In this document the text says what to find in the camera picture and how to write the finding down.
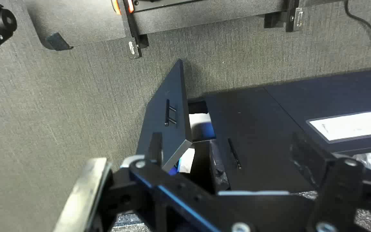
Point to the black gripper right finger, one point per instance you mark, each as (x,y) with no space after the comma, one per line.
(312,162)

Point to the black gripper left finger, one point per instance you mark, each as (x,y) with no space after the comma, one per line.
(154,149)

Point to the black cabinet body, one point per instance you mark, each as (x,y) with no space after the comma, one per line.
(279,103)

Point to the small white box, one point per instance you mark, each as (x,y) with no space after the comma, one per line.
(187,160)

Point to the white and blue box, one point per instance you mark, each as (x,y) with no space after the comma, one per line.
(201,124)

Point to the white paper label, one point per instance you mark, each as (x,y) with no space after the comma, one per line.
(353,124)

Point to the black rubber foot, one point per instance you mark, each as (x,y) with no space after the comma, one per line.
(58,41)

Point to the silver metal bracket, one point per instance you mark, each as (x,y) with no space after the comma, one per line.
(84,193)

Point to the black metal stand frame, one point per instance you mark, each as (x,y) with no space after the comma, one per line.
(202,14)

